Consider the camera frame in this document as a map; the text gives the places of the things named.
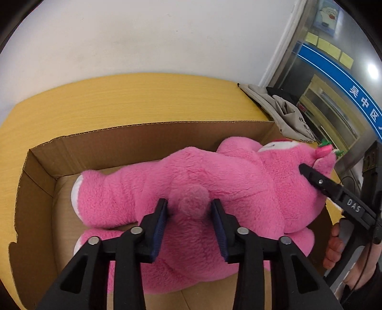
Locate pink bear plush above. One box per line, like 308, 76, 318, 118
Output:
71, 137, 336, 294

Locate person's right hand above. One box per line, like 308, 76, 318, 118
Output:
323, 223, 345, 270

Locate cardboard box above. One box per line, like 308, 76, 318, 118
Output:
1, 121, 282, 309

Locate grey tote bag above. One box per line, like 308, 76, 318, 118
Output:
238, 84, 315, 143

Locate blue banner strip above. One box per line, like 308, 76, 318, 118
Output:
297, 43, 382, 141

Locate yellow sticky notes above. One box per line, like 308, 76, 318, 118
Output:
305, 32, 354, 69

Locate cartoon poster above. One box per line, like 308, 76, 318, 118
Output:
313, 0, 340, 36

